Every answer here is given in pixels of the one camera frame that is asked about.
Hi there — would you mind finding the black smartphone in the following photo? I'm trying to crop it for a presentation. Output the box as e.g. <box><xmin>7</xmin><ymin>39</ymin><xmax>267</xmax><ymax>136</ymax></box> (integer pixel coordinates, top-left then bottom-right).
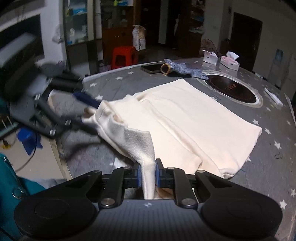
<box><xmin>140</xmin><ymin>62</ymin><xmax>164</xmax><ymax>74</ymax></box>

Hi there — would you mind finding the red plastic stool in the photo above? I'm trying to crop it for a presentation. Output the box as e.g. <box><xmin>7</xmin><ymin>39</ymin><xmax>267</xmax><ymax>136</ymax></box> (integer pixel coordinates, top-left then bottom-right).
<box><xmin>111</xmin><ymin>46</ymin><xmax>138</xmax><ymax>69</ymax></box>

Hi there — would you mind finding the water dispenser with blue bottle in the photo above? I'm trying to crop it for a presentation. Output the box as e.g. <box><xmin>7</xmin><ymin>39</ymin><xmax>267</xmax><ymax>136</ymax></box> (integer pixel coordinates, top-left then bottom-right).
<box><xmin>268</xmin><ymin>49</ymin><xmax>284</xmax><ymax>89</ymax></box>

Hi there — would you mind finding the blue covered sofa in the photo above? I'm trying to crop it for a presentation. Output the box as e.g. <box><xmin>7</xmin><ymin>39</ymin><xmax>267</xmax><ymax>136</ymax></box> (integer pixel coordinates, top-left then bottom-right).
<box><xmin>0</xmin><ymin>154</ymin><xmax>45</xmax><ymax>240</ymax></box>

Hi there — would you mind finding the white paper bag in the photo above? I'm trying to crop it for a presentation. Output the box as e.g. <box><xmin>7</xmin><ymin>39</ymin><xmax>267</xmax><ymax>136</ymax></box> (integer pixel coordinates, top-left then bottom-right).
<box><xmin>132</xmin><ymin>25</ymin><xmax>146</xmax><ymax>51</ymax></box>

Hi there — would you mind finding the small pink tissue pack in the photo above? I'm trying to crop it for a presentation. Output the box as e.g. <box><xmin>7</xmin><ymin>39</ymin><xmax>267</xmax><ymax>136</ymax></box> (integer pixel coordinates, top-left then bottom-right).
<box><xmin>203</xmin><ymin>50</ymin><xmax>218</xmax><ymax>65</ymax></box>

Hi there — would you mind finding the cream sweatshirt garment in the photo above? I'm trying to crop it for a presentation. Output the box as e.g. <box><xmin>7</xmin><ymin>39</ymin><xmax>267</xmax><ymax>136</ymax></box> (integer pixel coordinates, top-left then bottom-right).
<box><xmin>83</xmin><ymin>79</ymin><xmax>262</xmax><ymax>199</ymax></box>

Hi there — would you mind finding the pink tissue box large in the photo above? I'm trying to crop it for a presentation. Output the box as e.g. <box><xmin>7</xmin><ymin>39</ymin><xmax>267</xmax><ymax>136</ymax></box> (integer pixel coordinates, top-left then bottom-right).
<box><xmin>220</xmin><ymin>51</ymin><xmax>240</xmax><ymax>71</ymax></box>

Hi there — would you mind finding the dark entrance door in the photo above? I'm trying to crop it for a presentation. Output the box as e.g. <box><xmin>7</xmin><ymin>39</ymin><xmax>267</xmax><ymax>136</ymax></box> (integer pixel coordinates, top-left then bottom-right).
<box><xmin>230</xmin><ymin>12</ymin><xmax>263</xmax><ymax>72</ymax></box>

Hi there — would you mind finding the round black induction cooktop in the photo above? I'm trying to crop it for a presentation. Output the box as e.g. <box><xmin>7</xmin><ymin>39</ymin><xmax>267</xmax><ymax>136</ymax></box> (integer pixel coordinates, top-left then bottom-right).
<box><xmin>197</xmin><ymin>70</ymin><xmax>263</xmax><ymax>108</ymax></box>

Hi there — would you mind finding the floor fan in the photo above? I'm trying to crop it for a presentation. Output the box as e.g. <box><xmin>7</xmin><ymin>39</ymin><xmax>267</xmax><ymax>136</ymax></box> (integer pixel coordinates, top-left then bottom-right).
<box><xmin>199</xmin><ymin>39</ymin><xmax>218</xmax><ymax>57</ymax></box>

